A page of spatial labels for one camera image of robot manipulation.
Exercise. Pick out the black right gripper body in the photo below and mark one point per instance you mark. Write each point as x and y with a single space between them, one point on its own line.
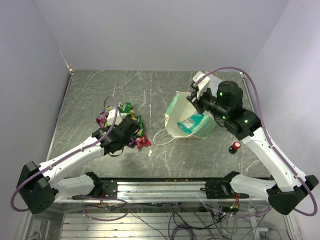
204 102

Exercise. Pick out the green patterned paper bag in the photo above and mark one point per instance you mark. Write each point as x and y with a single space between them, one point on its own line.
181 120

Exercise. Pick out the teal snack packet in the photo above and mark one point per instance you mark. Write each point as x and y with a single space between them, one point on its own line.
191 122

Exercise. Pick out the red snack packet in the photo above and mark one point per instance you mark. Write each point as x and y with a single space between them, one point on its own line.
142 141

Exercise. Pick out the yellow green snack packet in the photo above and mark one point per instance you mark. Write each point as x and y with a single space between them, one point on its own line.
125 109
141 127

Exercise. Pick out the purple Fox's berries candy bag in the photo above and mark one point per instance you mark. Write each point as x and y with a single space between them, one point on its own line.
101 120

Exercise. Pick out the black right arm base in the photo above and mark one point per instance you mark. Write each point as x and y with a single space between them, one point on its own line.
217 188

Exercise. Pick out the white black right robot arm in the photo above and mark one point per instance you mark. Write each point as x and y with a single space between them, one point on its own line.
289 185

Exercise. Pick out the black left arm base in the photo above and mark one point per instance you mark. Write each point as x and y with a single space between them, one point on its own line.
108 190

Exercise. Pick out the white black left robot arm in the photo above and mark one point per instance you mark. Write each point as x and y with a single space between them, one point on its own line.
41 185

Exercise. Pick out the yellow framed whiteboard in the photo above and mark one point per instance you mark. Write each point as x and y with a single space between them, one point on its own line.
214 83

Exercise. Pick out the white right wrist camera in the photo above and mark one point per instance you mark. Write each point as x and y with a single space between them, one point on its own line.
202 83

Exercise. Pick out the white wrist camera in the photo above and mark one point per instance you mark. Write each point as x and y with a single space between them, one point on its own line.
113 115
202 83

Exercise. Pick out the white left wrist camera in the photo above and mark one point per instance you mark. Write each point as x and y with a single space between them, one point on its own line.
113 115

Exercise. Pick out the aluminium frame rail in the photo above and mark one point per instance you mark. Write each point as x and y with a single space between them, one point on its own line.
161 190

